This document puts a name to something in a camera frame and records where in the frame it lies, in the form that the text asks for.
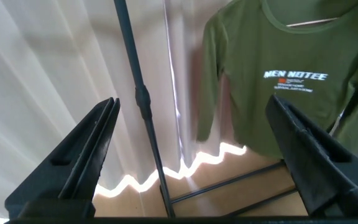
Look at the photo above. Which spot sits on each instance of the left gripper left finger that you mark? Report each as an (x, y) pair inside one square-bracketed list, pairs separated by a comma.
[(70, 168)]

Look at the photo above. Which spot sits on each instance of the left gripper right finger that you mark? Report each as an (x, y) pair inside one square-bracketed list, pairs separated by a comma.
[(319, 168)]

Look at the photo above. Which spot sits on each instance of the black clothes rack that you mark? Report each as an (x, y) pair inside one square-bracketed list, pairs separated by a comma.
[(128, 40)]

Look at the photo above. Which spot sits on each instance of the pink clothes hanger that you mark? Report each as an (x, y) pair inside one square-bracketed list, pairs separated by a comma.
[(312, 22)]

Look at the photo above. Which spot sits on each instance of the green long-sleeved shirt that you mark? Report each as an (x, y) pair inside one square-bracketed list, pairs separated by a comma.
[(259, 46)]

